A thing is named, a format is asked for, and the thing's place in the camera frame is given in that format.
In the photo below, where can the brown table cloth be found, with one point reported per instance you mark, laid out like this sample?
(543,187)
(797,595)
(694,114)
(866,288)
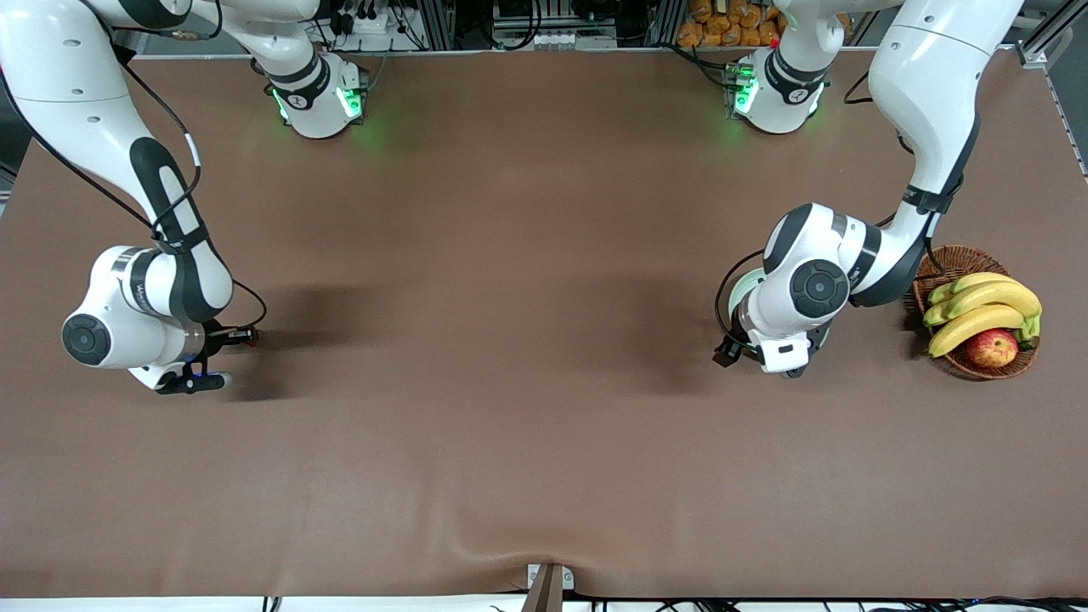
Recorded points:
(544,476)

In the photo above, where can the red apple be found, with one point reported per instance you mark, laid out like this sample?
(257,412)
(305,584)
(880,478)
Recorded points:
(990,348)

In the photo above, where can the pale green round plate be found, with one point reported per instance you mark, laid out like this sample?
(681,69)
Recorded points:
(748,289)

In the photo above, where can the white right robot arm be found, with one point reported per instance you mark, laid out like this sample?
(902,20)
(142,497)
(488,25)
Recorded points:
(59,76)

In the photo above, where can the white terminal connector strip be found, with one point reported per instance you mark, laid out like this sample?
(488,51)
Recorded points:
(561,39)

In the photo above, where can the brown wicker basket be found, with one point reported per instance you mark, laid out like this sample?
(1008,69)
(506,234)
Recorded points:
(969,259)

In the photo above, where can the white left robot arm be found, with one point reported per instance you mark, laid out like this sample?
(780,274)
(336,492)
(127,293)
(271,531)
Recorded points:
(926,68)

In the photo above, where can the yellow banana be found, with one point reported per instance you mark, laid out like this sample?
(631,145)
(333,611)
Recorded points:
(977,279)
(935,314)
(994,296)
(969,327)

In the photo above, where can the white power strip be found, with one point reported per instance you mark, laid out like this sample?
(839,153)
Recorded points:
(370,24)

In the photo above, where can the bag of orange buns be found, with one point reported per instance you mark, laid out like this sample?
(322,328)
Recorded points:
(722,25)

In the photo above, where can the metal table clamp bracket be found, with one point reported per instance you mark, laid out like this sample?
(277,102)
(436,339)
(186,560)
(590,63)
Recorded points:
(548,586)

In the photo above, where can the aluminium frame strut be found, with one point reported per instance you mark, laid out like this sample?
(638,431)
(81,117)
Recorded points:
(438,25)
(1035,55)

